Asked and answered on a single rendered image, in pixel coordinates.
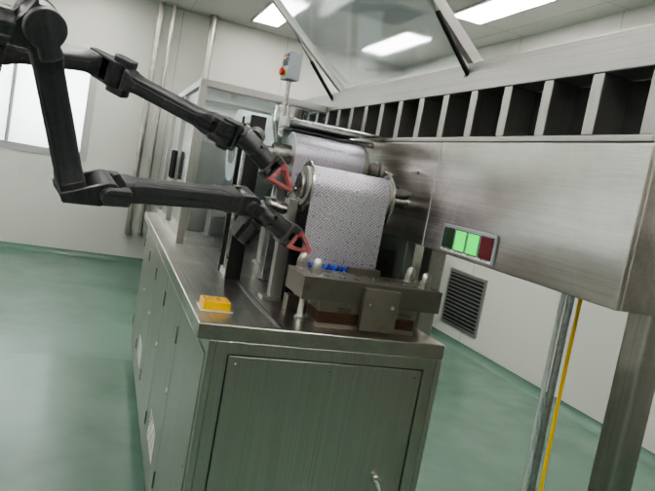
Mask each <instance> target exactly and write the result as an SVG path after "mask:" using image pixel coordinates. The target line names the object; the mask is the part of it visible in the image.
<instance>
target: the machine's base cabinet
mask: <svg viewBox="0 0 655 491"><path fill-rule="evenodd" d="M144 246H145V249H144V254H143V261H142V267H141V274H140V280H139V287H138V293H137V300H136V305H135V314H134V317H133V330H132V337H131V343H132V353H133V364H134V374H135V392H136V402H137V412H138V421H139V432H140V442H141V452H142V462H143V471H144V481H145V491H376V486H375V485H374V484H373V483H372V481H371V478H372V477H373V476H374V475H378V476H379V477H380V479H381V482H380V484H379V485H380V489H381V491H415V489H416V485H417V480H418V475H419V471H420V466H421V461H422V456H423V451H424V446H425V442H426V437H427V432H428V428H429V423H430V418H431V413H432V408H433V403H434V399H435V394H436V389H437V385H438V380H439V375H440V370H441V365H442V360H441V359H424V358H413V357H402V356H390V355H379V354H368V353H356V352H345V351H334V350H323V349H311V348H299V347H289V346H277V345H266V344H254V343H244V342H232V341H220V340H210V339H198V338H197V337H196V335H195V333H194V330H193V328H192V326H191V324H190V321H189V319H188V318H187V315H186V313H185V311H184V308H183V306H182V304H181V302H180V299H179V297H178V295H177V292H176V290H175V288H174V285H173V282H172V280H171V277H170V275H169V273H168V270H167V268H166V266H165V264H164V261H163V259H162V257H161V254H160V252H159V250H158V248H157V246H156V244H155V242H154V239H153V237H152V235H151V232H150V230H149V228H148V229H147V236H146V238H145V242H144Z"/></svg>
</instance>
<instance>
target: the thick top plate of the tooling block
mask: <svg viewBox="0 0 655 491"><path fill-rule="evenodd" d="M308 268H309V269H300V268H296V267H295V265H289V267H288V273H287V279H286V284H285V286H286V287H287V288H289V289H290V290H291V291H292V292H294V293H295V294H296V295H297V296H298V297H300V298H301V299H308V300H317V301H326V302H334V303H342V304H351V305H360V306H361V303H362V298H363V292H364V287H370V288H378V289H386V290H394V291H398V292H400V293H401V298H400V303H399V308H398V310H403V311H411V312H419V313H428V314H437V315H438V314H439V310H440V306H441V301H442V296H443V294H442V293H441V292H439V291H437V290H434V289H432V288H431V290H424V289H420V288H418V287H419V284H420V283H419V282H415V283H407V282H404V281H403V280H400V279H392V278H385V277H379V278H377V277H370V276H362V275H355V274H349V273H347V272H341V271H333V270H326V269H323V276H322V277H317V276H312V275H309V273H310V270H311V267H308Z"/></svg>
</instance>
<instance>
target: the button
mask: <svg viewBox="0 0 655 491"><path fill-rule="evenodd" d="M200 305H201V307H202V308H203V309H207V310H217V311H226V312H230V308H231V303H230V302H229V301H228V299H227V298H226V297H218V296H208V295H201V296H200Z"/></svg>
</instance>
